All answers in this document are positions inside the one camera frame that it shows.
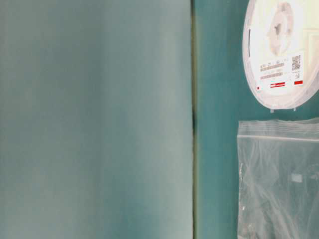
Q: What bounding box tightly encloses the white component reel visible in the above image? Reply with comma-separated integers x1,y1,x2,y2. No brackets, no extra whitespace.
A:
242,0,319,110

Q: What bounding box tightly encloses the clear zip bag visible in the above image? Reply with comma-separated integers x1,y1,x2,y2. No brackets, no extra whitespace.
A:
237,118,319,239

